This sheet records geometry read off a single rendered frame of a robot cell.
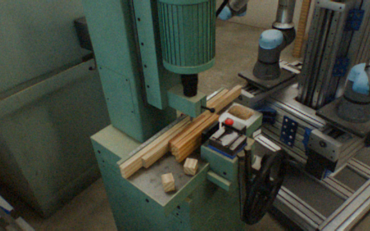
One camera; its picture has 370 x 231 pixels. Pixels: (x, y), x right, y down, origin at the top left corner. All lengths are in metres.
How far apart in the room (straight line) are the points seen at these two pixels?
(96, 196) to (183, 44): 1.55
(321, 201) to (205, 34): 1.31
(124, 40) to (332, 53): 0.96
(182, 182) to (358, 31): 1.03
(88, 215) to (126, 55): 1.32
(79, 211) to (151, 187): 1.24
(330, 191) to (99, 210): 1.42
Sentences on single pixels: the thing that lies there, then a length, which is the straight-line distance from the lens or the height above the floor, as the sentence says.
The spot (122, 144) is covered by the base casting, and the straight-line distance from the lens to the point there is 1.36.
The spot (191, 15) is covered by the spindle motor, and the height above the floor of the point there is 1.38.
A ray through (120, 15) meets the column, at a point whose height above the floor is 1.35.
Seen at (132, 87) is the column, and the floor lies 1.08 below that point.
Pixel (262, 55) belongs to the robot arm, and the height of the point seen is 0.95.
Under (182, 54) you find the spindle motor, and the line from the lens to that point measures 0.96.
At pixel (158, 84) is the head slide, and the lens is 1.12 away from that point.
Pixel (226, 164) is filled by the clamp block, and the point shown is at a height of 0.94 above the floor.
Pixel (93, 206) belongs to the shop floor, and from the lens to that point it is 2.22.
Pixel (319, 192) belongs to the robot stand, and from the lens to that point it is 2.02.
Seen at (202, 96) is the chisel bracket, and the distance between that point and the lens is 1.11.
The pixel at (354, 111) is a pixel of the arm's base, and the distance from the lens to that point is 1.51.
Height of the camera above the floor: 1.68
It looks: 36 degrees down
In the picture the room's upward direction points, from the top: 3 degrees counter-clockwise
